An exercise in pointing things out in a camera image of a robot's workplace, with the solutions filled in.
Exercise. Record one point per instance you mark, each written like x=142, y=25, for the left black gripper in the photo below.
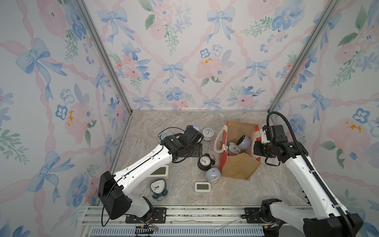
x=198, y=150

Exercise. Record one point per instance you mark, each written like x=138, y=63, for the white round clock with legs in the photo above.
x=233, y=149

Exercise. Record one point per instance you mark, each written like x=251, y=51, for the aluminium front rail frame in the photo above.
x=186, y=221

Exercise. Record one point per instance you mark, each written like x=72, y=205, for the white digital clock front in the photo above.
x=202, y=187

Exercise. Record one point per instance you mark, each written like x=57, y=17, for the black twin-bell alarm clock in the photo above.
x=205, y=162

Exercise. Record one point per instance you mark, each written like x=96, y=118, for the grey blue oval clock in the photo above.
x=244, y=142

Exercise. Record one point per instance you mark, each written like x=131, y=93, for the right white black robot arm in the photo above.
x=328, y=217

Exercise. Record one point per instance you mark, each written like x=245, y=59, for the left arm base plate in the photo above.
x=157, y=216

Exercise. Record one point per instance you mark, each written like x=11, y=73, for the dark green triangular clock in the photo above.
x=159, y=189

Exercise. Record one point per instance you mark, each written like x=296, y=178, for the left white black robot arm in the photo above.
x=115, y=189

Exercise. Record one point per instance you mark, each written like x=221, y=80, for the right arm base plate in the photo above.
x=254, y=215

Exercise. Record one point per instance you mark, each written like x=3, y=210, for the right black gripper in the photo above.
x=256, y=148

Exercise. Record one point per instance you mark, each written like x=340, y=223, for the white round alarm clock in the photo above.
x=208, y=134

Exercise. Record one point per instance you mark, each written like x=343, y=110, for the blue dome alarm clock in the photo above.
x=213, y=175

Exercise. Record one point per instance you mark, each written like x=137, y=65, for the blue twin-bell clock beige base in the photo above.
x=165, y=134

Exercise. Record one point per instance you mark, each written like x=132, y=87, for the white large digital clock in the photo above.
x=160, y=173

